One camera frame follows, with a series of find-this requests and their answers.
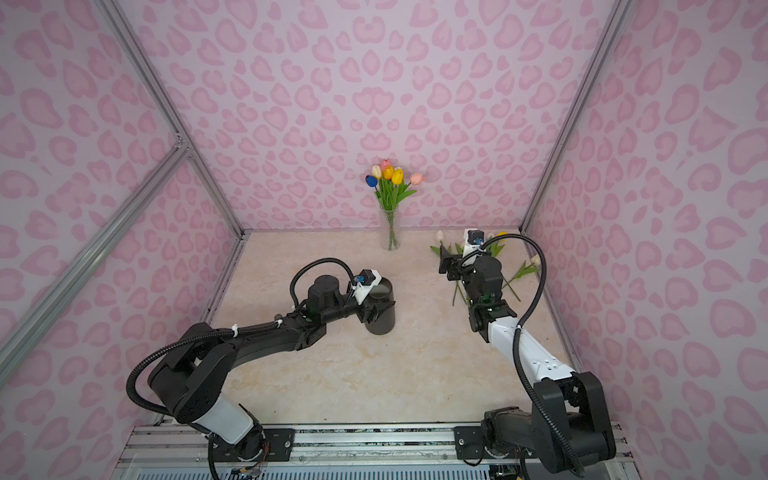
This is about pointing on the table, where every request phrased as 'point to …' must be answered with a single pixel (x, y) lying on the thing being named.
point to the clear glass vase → (390, 228)
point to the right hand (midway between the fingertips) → (458, 242)
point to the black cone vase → (382, 292)
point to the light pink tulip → (416, 178)
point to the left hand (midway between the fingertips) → (388, 286)
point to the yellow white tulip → (376, 171)
